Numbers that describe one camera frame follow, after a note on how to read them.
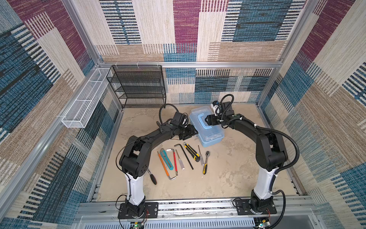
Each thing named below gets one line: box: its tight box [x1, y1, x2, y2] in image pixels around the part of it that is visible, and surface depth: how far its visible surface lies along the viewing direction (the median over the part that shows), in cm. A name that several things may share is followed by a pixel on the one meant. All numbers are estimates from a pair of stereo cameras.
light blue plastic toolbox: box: [189, 105, 225, 148], surface depth 95 cm
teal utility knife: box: [160, 147, 174, 171], surface depth 93 cm
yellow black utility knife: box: [183, 142, 201, 163], surface depth 94 cm
